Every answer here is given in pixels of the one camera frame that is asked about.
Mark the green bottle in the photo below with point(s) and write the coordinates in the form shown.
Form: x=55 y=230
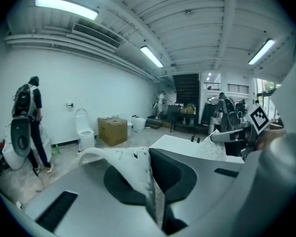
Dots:
x=56 y=149

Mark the ceiling air vent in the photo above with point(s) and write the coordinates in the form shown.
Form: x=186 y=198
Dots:
x=96 y=36

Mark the large glass window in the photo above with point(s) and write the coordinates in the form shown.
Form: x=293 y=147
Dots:
x=269 y=95

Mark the white rectangular bathtub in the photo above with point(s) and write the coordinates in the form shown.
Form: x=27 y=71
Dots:
x=172 y=142

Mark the white waste bin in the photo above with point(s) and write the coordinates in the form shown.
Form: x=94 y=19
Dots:
x=130 y=130

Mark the red canister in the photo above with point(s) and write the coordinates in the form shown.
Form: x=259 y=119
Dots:
x=1 y=144

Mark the person's right forearm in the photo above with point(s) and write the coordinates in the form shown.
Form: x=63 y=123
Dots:
x=271 y=138

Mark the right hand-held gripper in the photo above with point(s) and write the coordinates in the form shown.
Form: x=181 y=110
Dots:
x=259 y=118

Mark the white perforated bath mat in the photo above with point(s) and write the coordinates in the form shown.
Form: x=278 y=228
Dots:
x=128 y=157

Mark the white open-lid toilet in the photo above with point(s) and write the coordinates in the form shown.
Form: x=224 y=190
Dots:
x=85 y=132

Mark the chrome paper holder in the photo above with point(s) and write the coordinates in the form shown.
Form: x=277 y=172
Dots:
x=69 y=105

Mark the ceiling strip light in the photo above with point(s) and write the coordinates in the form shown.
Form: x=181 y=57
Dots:
x=261 y=51
x=66 y=7
x=151 y=56

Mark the white egg-shaped toilet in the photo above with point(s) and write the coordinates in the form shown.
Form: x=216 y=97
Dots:
x=11 y=157

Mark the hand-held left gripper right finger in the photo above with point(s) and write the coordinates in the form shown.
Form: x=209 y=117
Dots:
x=207 y=201

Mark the black bathtub faucet set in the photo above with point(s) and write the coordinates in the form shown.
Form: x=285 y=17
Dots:
x=193 y=139

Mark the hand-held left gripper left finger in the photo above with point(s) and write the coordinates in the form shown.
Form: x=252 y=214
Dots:
x=88 y=206

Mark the plain brown cardboard box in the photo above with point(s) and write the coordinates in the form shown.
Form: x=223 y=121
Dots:
x=113 y=132

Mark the black desk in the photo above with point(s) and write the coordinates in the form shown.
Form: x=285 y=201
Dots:
x=185 y=126

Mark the wooden platform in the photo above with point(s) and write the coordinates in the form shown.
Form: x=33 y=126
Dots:
x=153 y=123

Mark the dark staircase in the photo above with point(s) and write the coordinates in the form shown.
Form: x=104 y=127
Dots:
x=186 y=89

